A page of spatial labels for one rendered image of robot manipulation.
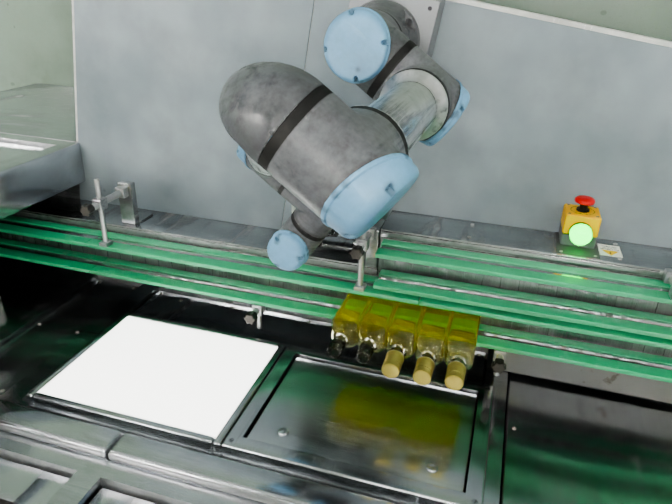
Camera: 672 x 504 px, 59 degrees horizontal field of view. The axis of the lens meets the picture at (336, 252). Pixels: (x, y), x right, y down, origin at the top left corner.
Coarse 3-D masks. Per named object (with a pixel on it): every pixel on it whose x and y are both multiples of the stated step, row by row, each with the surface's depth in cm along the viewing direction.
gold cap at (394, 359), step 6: (390, 354) 112; (396, 354) 111; (402, 354) 112; (384, 360) 111; (390, 360) 110; (396, 360) 110; (402, 360) 112; (384, 366) 109; (390, 366) 109; (396, 366) 109; (384, 372) 110; (390, 372) 110; (396, 372) 109
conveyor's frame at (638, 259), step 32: (96, 224) 153; (128, 224) 152; (160, 224) 152; (192, 224) 153; (224, 224) 153; (384, 224) 132; (416, 224) 133; (448, 224) 133; (480, 224) 134; (320, 256) 138; (512, 256) 123; (544, 256) 121; (576, 256) 120; (608, 256) 121; (640, 256) 121
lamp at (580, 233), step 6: (582, 222) 121; (570, 228) 122; (576, 228) 120; (582, 228) 120; (588, 228) 120; (570, 234) 121; (576, 234) 120; (582, 234) 120; (588, 234) 120; (576, 240) 121; (582, 240) 120; (588, 240) 120
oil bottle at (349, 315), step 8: (352, 296) 128; (360, 296) 128; (368, 296) 129; (344, 304) 125; (352, 304) 125; (360, 304) 125; (368, 304) 126; (344, 312) 122; (352, 312) 122; (360, 312) 122; (336, 320) 119; (344, 320) 120; (352, 320) 120; (360, 320) 121; (336, 328) 118; (344, 328) 118; (352, 328) 118; (352, 336) 118; (352, 344) 119
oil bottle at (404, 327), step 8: (400, 304) 126; (408, 304) 126; (400, 312) 123; (408, 312) 123; (416, 312) 123; (424, 312) 127; (392, 320) 120; (400, 320) 120; (408, 320) 120; (416, 320) 120; (392, 328) 117; (400, 328) 117; (408, 328) 117; (416, 328) 118; (392, 336) 116; (400, 336) 115; (408, 336) 115; (416, 336) 118; (392, 344) 115; (400, 344) 115; (408, 344) 115; (408, 352) 115
